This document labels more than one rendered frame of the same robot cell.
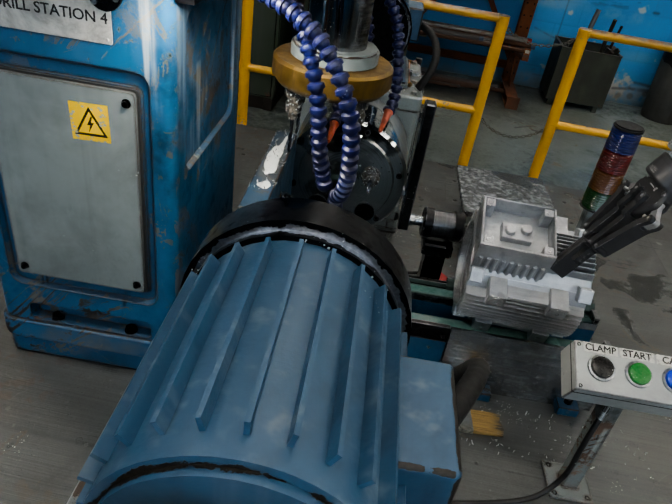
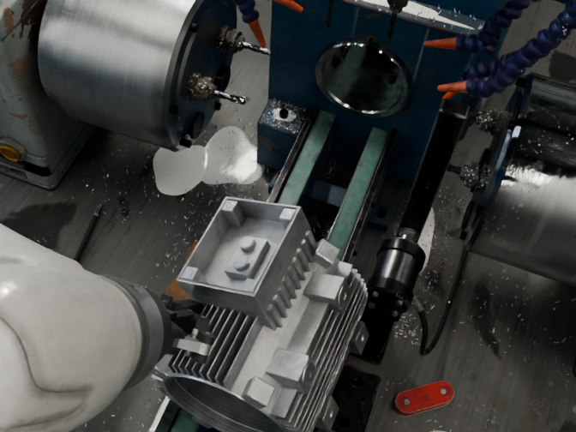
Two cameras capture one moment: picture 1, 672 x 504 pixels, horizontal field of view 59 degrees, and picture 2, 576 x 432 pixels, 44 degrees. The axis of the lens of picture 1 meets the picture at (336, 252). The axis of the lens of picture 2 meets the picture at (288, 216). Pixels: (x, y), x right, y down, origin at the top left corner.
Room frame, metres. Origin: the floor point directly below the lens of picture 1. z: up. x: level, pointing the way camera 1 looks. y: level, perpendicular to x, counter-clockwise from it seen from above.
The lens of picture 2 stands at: (1.00, -0.65, 1.80)
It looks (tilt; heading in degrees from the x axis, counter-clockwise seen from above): 57 degrees down; 105
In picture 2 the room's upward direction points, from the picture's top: 5 degrees clockwise
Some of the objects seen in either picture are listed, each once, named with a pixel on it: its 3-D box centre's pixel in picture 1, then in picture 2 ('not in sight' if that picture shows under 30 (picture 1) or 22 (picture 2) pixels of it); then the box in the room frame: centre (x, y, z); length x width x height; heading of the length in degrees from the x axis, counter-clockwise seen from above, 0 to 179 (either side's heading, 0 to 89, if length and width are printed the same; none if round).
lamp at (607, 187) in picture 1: (606, 179); not in sight; (1.18, -0.54, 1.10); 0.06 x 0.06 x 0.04
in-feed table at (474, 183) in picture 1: (499, 213); not in sight; (1.41, -0.41, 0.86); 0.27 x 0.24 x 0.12; 179
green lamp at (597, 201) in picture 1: (598, 198); not in sight; (1.18, -0.54, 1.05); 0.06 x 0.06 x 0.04
